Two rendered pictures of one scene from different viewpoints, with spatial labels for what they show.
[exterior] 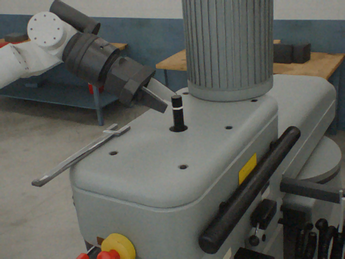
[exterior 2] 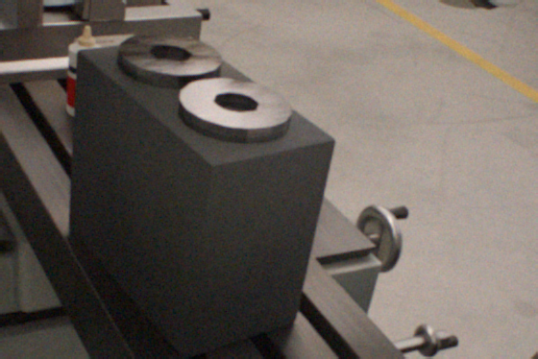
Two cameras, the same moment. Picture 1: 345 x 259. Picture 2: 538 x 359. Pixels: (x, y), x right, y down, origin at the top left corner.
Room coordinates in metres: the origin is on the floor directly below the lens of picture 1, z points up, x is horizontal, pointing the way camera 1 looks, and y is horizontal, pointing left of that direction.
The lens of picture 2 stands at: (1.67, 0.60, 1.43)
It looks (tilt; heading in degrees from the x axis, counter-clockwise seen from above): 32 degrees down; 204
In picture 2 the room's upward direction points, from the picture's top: 10 degrees clockwise
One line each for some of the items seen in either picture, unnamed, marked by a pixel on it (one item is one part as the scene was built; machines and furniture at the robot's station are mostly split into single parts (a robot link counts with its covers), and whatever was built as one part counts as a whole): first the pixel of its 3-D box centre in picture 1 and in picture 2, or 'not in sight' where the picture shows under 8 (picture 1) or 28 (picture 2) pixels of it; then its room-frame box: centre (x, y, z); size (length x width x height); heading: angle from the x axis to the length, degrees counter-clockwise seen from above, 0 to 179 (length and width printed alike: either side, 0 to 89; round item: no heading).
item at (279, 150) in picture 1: (256, 177); not in sight; (0.79, -0.16, 1.79); 0.45 x 0.04 x 0.04; 147
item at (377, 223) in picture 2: not in sight; (360, 242); (0.42, 0.25, 0.63); 0.16 x 0.12 x 0.12; 147
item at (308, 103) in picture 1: (267, 133); not in sight; (1.26, -0.29, 1.66); 0.80 x 0.23 x 0.20; 147
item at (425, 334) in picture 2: not in sight; (406, 346); (0.47, 0.39, 0.51); 0.22 x 0.06 x 0.06; 147
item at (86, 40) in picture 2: not in sight; (85, 70); (0.86, 0.00, 0.98); 0.04 x 0.04 x 0.11
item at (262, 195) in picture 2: not in sight; (188, 180); (1.06, 0.27, 1.03); 0.22 x 0.12 x 0.20; 64
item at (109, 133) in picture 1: (84, 151); not in sight; (0.77, 0.16, 1.89); 0.24 x 0.04 x 0.01; 148
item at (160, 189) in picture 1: (185, 160); not in sight; (0.85, -0.02, 1.81); 0.47 x 0.26 x 0.16; 147
